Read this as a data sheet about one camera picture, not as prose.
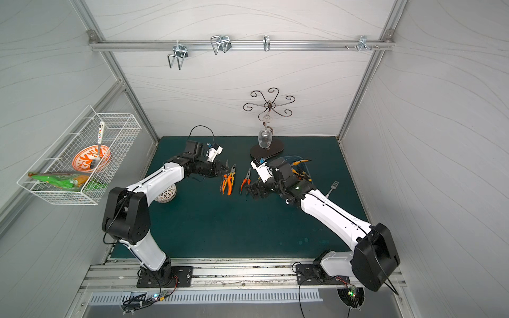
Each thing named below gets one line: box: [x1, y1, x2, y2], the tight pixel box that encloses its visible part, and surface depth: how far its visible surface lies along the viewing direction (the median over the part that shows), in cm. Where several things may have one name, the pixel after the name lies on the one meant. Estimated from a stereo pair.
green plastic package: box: [27, 171, 108, 190], surface depth 56 cm
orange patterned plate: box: [71, 144, 112, 173], surface depth 68 cm
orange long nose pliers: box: [239, 167, 252, 195], surface depth 103 cm
